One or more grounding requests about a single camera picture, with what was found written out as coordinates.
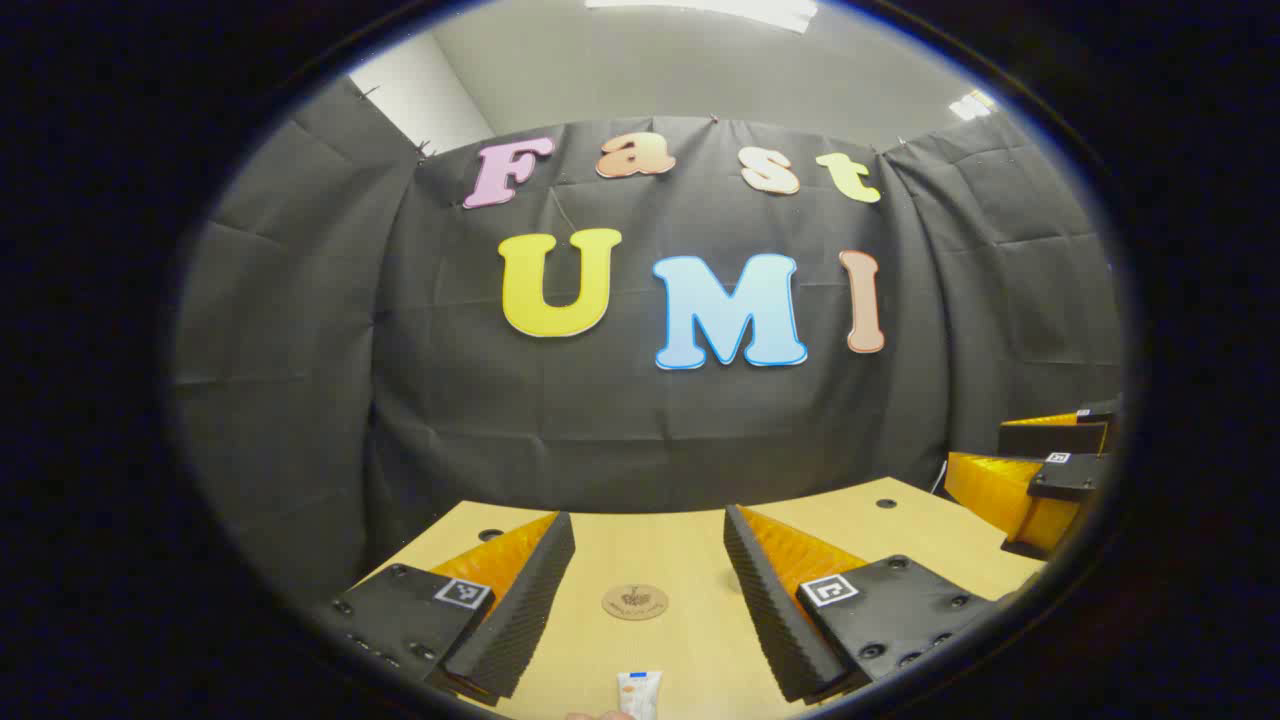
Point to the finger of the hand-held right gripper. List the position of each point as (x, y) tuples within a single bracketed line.
[(1000, 495), (1050, 438)]

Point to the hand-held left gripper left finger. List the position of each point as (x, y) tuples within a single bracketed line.
[(520, 610)]

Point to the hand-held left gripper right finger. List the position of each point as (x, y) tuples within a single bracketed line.
[(775, 620)]

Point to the round wooden coaster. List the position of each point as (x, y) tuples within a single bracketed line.
[(635, 602)]

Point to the white toothpaste tube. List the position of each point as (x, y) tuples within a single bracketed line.
[(639, 692)]

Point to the light wooden desktop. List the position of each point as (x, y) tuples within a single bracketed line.
[(640, 550)]

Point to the black backdrop cloth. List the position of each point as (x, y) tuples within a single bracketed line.
[(450, 400)]

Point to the small ceiling light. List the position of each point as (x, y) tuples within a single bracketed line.
[(972, 105)]

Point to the long ceiling light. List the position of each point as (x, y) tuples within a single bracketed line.
[(720, 10)]

